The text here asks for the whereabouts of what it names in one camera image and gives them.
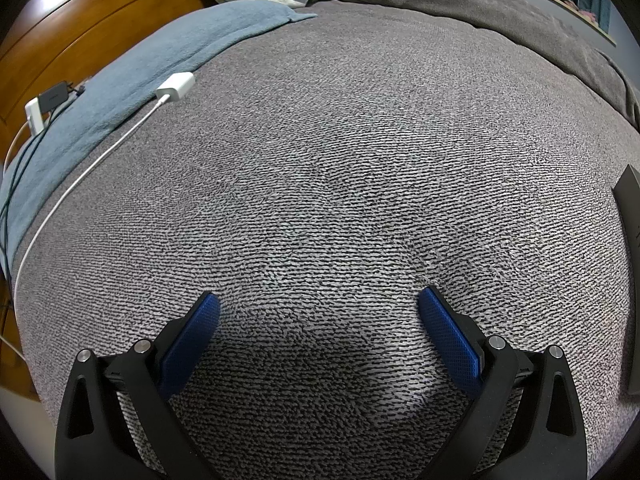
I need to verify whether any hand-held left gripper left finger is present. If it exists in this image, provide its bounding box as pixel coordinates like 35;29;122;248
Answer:
52;291;222;480

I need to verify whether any black cable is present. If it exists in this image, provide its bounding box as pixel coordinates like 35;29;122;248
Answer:
0;85;93;261

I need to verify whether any white cable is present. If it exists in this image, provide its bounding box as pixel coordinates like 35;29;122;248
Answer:
0;97;166;361

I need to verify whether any wooden window sill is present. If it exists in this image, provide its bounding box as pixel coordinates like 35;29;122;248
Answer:
480;0;616;46

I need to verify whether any grey cardboard box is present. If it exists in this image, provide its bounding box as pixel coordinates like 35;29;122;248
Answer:
612;164;640;397

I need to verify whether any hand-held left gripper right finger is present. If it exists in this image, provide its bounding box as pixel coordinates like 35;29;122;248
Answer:
417;286;588;480

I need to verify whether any pink cloth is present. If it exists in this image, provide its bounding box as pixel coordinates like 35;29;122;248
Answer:
570;2;601;23

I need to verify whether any blue blanket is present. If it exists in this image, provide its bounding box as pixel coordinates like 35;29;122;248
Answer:
0;0;318;271

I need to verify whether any grey knitted blanket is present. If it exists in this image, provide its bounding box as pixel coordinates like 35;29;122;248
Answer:
10;0;640;480

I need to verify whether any white charger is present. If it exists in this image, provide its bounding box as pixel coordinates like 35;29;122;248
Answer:
154;72;196;102

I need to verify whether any wooden headboard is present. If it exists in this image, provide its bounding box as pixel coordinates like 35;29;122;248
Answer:
0;0;213;161

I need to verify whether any black power adapter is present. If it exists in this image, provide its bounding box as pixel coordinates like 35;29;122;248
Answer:
37;81;76;113

